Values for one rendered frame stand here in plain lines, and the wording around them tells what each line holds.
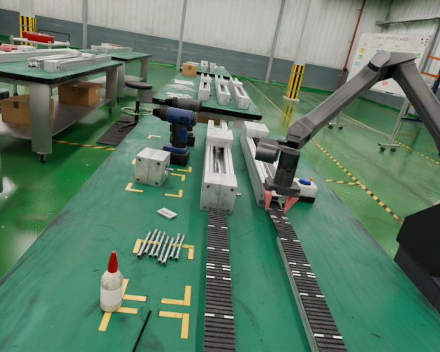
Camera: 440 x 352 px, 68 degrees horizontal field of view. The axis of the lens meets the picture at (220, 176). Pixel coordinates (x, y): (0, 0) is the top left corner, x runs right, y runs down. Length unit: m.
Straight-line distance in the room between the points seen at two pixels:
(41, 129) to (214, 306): 2.80
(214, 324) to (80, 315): 0.23
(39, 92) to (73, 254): 2.49
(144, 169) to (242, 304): 0.58
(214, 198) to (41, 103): 2.42
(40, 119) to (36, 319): 2.68
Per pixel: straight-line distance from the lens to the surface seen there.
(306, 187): 1.19
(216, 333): 0.59
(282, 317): 0.70
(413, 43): 6.60
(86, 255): 0.78
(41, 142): 3.29
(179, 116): 1.26
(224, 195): 0.97
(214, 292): 0.66
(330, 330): 0.67
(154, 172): 1.09
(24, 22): 12.06
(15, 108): 3.72
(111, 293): 0.62
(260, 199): 1.08
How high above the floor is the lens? 1.25
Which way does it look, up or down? 22 degrees down
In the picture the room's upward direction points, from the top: 10 degrees clockwise
